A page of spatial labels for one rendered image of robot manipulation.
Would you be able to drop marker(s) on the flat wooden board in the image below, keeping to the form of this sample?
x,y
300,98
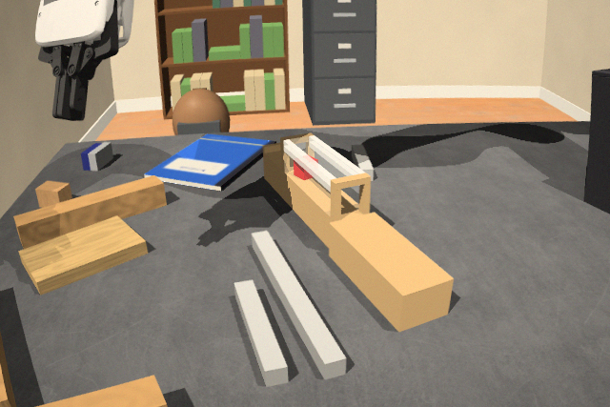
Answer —
x,y
70,257

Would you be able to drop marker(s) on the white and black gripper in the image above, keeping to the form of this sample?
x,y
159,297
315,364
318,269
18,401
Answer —
x,y
75,22

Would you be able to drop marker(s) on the blue notebook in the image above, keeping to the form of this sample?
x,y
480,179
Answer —
x,y
211,162

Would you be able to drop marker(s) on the light grey square stick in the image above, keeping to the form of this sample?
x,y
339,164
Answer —
x,y
362,160

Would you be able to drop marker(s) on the small wooden block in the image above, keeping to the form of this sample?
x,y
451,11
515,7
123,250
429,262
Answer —
x,y
51,192

